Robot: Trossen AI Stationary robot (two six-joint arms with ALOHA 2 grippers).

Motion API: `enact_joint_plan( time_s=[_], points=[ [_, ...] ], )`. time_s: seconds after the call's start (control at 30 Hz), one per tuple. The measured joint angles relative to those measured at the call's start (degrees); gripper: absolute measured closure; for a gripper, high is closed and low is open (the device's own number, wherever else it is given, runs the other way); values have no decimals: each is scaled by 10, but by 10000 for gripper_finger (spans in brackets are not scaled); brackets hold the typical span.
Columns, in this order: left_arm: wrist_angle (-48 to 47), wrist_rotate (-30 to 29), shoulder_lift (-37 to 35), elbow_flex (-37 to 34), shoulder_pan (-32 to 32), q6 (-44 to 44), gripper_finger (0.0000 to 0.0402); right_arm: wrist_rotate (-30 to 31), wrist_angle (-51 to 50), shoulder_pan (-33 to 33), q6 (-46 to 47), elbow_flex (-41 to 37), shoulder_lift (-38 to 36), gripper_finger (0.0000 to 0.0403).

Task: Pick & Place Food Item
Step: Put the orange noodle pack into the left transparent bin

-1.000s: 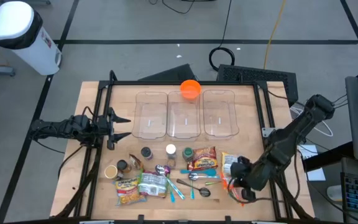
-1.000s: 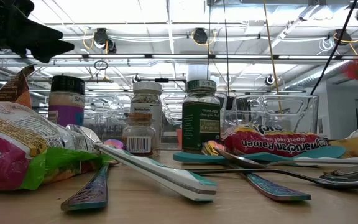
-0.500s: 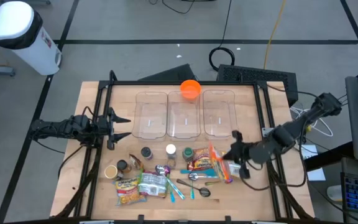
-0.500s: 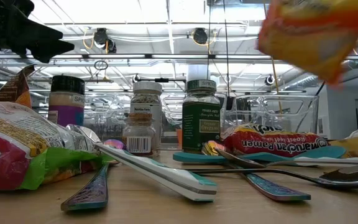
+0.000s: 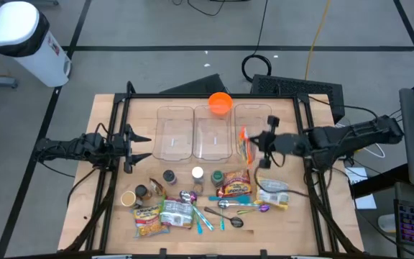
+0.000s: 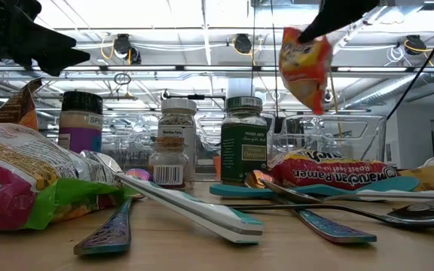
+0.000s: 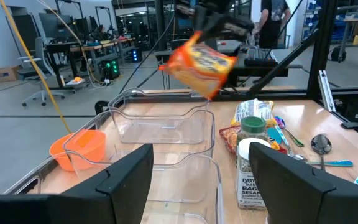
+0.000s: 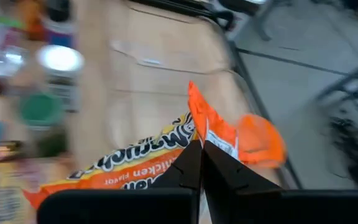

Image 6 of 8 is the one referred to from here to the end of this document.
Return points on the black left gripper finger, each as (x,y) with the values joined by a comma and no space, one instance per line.
(57,60)
(36,35)

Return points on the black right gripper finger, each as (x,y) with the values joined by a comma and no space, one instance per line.
(337,15)

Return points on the brown seasoning sachet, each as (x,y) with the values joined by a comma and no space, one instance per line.
(17,107)

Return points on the orange ramen packet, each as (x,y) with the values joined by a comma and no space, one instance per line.
(303,71)

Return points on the purple label spice jar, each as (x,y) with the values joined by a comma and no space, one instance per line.
(80,128)

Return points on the multicolour ramen packet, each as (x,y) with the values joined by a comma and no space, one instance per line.
(13,169)

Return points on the white lid spice jar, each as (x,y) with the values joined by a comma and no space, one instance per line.
(177,113)

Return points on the small cork stoppered jar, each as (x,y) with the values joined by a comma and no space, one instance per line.
(168,165)

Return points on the red Maruchan ramen packet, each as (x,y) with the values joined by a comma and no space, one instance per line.
(334,171)

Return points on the green oregano jar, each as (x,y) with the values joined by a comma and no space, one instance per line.
(243,150)

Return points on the teal plastic spoon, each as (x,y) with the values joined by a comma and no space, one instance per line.
(390,184)

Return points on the dark metal spoon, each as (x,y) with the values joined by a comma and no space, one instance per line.
(420,220)

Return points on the small black ceiling reel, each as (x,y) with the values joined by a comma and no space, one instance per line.
(327,96)

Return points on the long ceiling light bar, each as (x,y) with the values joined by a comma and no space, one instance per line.
(217,68)

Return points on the orange plastic bowl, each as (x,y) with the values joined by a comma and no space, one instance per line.
(217,165)

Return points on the silver ventilation duct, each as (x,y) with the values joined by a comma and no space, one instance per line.
(386,90)

